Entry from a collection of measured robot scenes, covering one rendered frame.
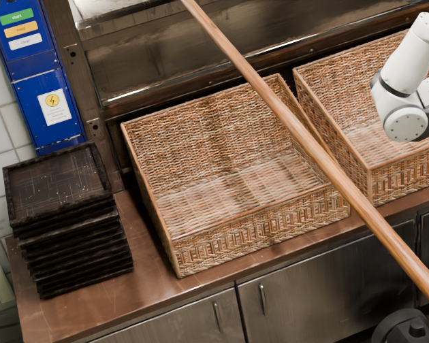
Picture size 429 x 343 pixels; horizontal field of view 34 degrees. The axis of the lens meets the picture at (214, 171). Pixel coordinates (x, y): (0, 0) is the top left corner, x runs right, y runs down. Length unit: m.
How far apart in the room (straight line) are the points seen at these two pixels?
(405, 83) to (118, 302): 1.10
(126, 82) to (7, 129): 0.39
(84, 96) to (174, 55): 0.30
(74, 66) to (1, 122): 0.28
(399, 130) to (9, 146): 1.31
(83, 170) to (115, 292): 0.36
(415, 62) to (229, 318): 1.13
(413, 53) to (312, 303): 1.17
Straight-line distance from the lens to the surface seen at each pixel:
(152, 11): 2.17
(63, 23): 2.13
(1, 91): 2.19
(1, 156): 2.29
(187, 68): 2.26
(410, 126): 1.34
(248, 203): 2.25
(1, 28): 2.08
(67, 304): 2.11
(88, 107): 2.25
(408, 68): 1.30
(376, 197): 2.18
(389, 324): 2.40
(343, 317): 2.40
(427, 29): 1.27
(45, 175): 2.09
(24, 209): 1.99
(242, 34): 2.30
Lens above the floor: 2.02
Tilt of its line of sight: 36 degrees down
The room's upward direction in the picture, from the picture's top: 11 degrees counter-clockwise
